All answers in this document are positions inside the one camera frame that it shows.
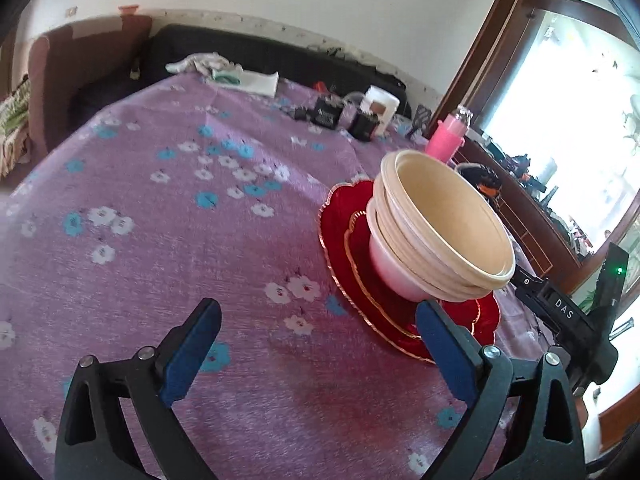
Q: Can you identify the white plastic jar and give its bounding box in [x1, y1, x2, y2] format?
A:
[360, 86, 400, 136]

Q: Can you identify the black servo box right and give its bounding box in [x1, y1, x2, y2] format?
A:
[347, 110, 378, 142]

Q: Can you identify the brown wooden cabinet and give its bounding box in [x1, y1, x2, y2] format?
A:
[454, 140, 639, 294]

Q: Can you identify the black perforated stand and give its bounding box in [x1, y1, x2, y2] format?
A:
[406, 104, 433, 140]

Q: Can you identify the black servo box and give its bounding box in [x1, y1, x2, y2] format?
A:
[347, 110, 378, 142]
[310, 94, 345, 130]

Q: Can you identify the black sofa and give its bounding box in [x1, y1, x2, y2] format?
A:
[67, 24, 412, 130]

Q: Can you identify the pink water bottle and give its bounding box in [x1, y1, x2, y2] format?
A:
[425, 104, 473, 164]

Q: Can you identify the maroon armchair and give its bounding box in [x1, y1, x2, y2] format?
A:
[3, 15, 152, 184]

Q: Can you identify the black servo box left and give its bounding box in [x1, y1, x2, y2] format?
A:
[310, 94, 345, 130]

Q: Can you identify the small red gold-rimmed plate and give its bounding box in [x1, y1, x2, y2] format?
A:
[342, 210, 482, 340]

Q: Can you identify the purple floral tablecloth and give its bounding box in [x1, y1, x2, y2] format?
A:
[1, 74, 464, 479]

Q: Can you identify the white foam bowl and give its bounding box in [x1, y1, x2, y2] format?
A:
[371, 176, 492, 300]
[366, 200, 468, 302]

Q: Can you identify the white rag cloth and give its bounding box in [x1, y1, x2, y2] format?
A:
[165, 52, 243, 77]

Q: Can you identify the white paper bag green logo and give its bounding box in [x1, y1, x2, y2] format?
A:
[213, 70, 279, 98]

